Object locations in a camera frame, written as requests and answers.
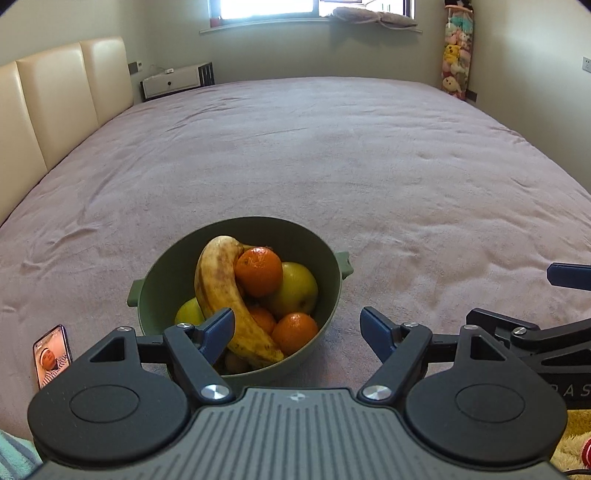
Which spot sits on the white wall socket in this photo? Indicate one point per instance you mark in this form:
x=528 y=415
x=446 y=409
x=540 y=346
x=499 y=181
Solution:
x=587 y=63

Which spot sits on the pink bed blanket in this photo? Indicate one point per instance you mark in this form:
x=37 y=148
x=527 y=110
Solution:
x=323 y=152

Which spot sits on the teal striped cloth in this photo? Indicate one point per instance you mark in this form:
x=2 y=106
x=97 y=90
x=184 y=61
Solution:
x=16 y=457

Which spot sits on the window sill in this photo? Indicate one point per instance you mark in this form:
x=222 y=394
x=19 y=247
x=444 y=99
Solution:
x=277 y=26

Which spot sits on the window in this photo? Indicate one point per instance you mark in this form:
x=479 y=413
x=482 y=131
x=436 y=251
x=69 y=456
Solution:
x=268 y=8

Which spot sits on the white nightstand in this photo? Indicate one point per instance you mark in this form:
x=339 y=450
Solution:
x=175 y=83

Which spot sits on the cream padded headboard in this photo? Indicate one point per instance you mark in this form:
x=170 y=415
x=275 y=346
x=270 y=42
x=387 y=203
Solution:
x=46 y=106

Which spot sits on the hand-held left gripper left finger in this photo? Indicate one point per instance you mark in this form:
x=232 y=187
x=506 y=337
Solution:
x=217 y=330

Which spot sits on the smartphone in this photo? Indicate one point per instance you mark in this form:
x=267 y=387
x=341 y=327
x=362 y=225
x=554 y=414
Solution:
x=51 y=357

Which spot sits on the black tag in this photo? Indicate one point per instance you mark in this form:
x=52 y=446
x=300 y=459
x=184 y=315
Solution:
x=471 y=96

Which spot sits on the orange mandarin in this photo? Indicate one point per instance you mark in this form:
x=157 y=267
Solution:
x=263 y=319
x=295 y=332
x=258 y=271

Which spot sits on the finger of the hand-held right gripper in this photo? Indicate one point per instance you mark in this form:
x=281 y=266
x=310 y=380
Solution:
x=570 y=277
x=554 y=339

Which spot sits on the small red item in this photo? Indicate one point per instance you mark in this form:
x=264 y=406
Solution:
x=215 y=21

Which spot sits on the yellow and red plush toy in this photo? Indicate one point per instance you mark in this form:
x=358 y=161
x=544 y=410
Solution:
x=577 y=438

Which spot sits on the spotted yellow banana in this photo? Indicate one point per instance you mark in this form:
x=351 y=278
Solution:
x=217 y=281

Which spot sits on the hanging column of plush toys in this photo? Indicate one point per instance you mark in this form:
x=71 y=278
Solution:
x=457 y=50

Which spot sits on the green colander bowl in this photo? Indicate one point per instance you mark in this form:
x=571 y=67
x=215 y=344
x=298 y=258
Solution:
x=277 y=235

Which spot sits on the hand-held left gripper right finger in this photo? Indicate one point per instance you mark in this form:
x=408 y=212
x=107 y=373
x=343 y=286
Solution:
x=378 y=330

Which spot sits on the green apple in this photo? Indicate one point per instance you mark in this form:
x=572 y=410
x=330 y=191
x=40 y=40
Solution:
x=298 y=288
x=189 y=314

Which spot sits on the grey cushion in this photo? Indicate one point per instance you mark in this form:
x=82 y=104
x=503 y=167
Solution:
x=369 y=17

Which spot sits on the wall switch panel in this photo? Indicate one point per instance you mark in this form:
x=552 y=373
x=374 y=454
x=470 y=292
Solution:
x=135 y=67

